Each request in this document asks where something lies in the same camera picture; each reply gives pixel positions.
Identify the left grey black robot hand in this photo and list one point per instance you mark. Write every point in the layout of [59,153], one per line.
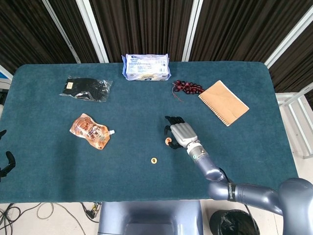
[11,161]

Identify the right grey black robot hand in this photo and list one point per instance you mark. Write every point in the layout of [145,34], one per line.
[184,134]

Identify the round wooden chess piece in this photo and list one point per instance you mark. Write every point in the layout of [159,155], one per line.
[153,160]
[168,140]

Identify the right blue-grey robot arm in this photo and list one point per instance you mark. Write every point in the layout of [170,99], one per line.
[249,193]

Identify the dark red grape bunch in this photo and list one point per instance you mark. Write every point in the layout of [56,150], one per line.
[188,86]

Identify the tan spiral notebook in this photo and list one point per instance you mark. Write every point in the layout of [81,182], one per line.
[223,101]

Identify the teal tablecloth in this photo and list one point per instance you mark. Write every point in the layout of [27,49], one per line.
[122,176]

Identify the white purple tissue pack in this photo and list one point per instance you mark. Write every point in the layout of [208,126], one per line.
[146,67]

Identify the orange spout pouch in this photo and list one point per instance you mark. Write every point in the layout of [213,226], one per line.
[88,131]

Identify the blue-grey robot torso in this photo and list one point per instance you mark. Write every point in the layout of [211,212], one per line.
[146,215]

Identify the white panel with blue edge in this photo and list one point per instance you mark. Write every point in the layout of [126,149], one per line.
[3,71]

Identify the black power strip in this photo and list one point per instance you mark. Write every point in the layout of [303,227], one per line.
[93,210]

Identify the black trash bag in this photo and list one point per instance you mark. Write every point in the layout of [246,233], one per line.
[232,224]

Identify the black gloves in plastic bag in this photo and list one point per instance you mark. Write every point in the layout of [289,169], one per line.
[83,88]

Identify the white metal rack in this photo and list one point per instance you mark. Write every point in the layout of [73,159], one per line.
[283,96]

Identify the dark brown pleated curtain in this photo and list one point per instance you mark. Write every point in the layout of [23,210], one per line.
[146,24]

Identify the wide white frame post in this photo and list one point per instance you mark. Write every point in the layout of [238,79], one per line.
[93,30]

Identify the thin white frame post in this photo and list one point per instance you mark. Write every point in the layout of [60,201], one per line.
[61,30]

